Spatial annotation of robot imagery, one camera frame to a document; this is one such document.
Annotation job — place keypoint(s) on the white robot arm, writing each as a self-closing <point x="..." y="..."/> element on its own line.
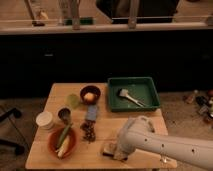
<point x="139" y="133"/>

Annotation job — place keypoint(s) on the dark red bowl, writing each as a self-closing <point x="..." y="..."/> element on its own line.
<point x="92" y="89"/>

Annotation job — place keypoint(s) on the green plastic tray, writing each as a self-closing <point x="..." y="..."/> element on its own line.
<point x="140" y="88"/>

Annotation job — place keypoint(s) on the green vegetable stick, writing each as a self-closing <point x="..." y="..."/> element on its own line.
<point x="63" y="135"/>

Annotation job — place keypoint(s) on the green plastic cup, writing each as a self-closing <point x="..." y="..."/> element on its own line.
<point x="72" y="101"/>

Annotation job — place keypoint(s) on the yellow round fruit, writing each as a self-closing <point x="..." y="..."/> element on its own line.
<point x="89" y="96"/>

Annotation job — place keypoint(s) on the black office chair base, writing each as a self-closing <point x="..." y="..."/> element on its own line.
<point x="7" y="139"/>

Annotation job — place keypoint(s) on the blue sponge block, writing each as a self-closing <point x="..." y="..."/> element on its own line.
<point x="91" y="113"/>

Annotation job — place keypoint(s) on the pale corn cob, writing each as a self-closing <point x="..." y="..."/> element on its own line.
<point x="64" y="147"/>

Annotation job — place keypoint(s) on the white paper cup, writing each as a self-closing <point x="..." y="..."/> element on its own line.
<point x="45" y="120"/>

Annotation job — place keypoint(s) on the metal cup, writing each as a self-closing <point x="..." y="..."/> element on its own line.
<point x="64" y="114"/>

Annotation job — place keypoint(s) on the brown board eraser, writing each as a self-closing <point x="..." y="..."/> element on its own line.
<point x="109" y="149"/>

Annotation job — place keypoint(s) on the wooden table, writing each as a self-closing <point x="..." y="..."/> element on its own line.
<point x="87" y="156"/>

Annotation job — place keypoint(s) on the orange bowl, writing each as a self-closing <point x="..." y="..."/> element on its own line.
<point x="52" y="141"/>

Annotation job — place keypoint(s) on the dark bunch of grapes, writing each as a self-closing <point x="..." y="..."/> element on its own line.
<point x="89" y="131"/>

